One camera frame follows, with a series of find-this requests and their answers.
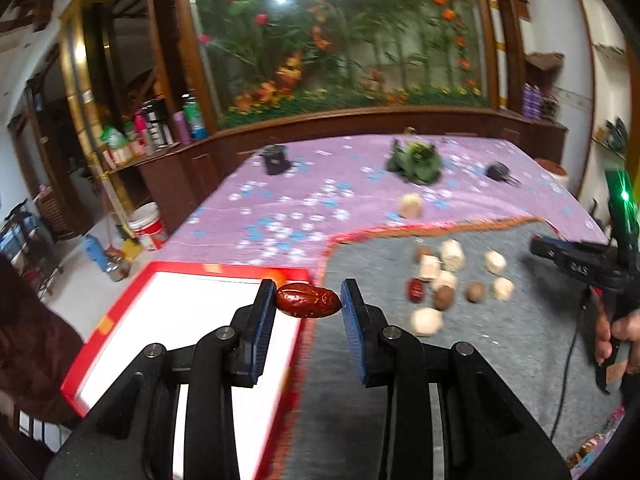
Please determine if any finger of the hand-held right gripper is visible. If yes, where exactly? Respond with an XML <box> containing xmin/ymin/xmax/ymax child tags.
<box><xmin>530</xmin><ymin>235</ymin><xmax>603</xmax><ymax>278</ymax></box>

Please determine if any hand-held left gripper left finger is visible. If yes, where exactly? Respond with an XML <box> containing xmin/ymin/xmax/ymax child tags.
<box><xmin>45</xmin><ymin>279</ymin><xmax>277</xmax><ymax>480</ymax></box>

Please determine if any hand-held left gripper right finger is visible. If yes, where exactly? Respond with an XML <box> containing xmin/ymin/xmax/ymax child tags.
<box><xmin>341</xmin><ymin>279</ymin><xmax>571</xmax><ymax>480</ymax></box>

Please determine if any red-edged white tray box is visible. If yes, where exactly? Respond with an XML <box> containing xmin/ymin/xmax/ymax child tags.
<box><xmin>61</xmin><ymin>261</ymin><xmax>313</xmax><ymax>480</ymax></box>

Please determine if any person's right hand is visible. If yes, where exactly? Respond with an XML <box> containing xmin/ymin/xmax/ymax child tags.
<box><xmin>594</xmin><ymin>305</ymin><xmax>640</xmax><ymax>367</ymax></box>

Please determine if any brown clay pot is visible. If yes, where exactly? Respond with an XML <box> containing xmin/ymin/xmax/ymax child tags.
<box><xmin>535</xmin><ymin>157</ymin><xmax>571</xmax><ymax>178</ymax></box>

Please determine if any black car key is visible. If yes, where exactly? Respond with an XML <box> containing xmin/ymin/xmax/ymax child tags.
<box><xmin>486</xmin><ymin>161</ymin><xmax>521</xmax><ymax>187</ymax></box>

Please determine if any grey felt mat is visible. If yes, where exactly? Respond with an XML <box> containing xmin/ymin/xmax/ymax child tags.
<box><xmin>287</xmin><ymin>217</ymin><xmax>626</xmax><ymax>480</ymax></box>

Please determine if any purple floral tablecloth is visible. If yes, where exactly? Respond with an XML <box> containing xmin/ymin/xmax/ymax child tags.
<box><xmin>165</xmin><ymin>134</ymin><xmax>608</xmax><ymax>281</ymax></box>

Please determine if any white plastic bucket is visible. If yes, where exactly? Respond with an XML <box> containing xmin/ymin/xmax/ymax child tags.
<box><xmin>126</xmin><ymin>202</ymin><xmax>168</xmax><ymax>252</ymax></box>

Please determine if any yellow broom with dustpan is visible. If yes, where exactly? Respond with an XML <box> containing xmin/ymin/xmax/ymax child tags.
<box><xmin>102</xmin><ymin>170</ymin><xmax>143</xmax><ymax>261</ymax></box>

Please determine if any metal kettle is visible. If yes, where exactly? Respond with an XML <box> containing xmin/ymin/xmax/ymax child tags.
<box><xmin>106</xmin><ymin>255</ymin><xmax>131</xmax><ymax>282</ymax></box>

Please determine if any wooden cabinet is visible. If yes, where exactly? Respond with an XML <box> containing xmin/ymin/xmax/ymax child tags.
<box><xmin>107</xmin><ymin>105</ymin><xmax>568</xmax><ymax>236</ymax></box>

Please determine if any black small pot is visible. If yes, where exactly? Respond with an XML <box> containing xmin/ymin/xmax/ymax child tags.
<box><xmin>260</xmin><ymin>144</ymin><xmax>292</xmax><ymax>176</ymax></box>

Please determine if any green leafy vegetable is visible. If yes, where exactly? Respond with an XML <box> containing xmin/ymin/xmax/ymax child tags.
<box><xmin>384</xmin><ymin>136</ymin><xmax>443</xmax><ymax>184</ymax></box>

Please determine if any blue thermos jug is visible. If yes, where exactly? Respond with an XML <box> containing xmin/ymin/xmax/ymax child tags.
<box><xmin>84</xmin><ymin>235</ymin><xmax>110</xmax><ymax>273</ymax></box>

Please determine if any striped box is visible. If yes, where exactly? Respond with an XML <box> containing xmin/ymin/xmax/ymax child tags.
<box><xmin>107</xmin><ymin>142</ymin><xmax>146</xmax><ymax>166</ymax></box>

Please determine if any green bottle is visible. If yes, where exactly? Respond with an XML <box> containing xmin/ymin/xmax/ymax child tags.
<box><xmin>182</xmin><ymin>91</ymin><xmax>207</xmax><ymax>141</ymax></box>

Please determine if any pink bottle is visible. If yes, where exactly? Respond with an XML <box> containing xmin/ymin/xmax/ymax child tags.
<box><xmin>134</xmin><ymin>112</ymin><xmax>153</xmax><ymax>156</ymax></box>

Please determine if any black thermos flask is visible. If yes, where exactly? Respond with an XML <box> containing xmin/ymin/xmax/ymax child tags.
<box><xmin>141</xmin><ymin>100</ymin><xmax>173</xmax><ymax>148</ymax></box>

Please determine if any wicker basket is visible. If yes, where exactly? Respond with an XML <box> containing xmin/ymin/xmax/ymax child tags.
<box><xmin>37</xmin><ymin>187</ymin><xmax>76</xmax><ymax>238</ymax></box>

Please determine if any green bag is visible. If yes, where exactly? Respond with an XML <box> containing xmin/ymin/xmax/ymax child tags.
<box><xmin>100</xmin><ymin>125</ymin><xmax>128</xmax><ymax>153</ymax></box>

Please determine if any metal rack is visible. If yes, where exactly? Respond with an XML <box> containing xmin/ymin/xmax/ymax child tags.
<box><xmin>0</xmin><ymin>200</ymin><xmax>61</xmax><ymax>291</ymax></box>

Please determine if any wooden chair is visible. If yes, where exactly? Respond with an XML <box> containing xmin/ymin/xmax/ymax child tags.
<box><xmin>0</xmin><ymin>400</ymin><xmax>66</xmax><ymax>480</ymax></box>

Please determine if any black cable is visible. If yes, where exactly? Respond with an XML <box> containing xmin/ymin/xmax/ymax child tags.
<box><xmin>547</xmin><ymin>290</ymin><xmax>593</xmax><ymax>443</ymax></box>

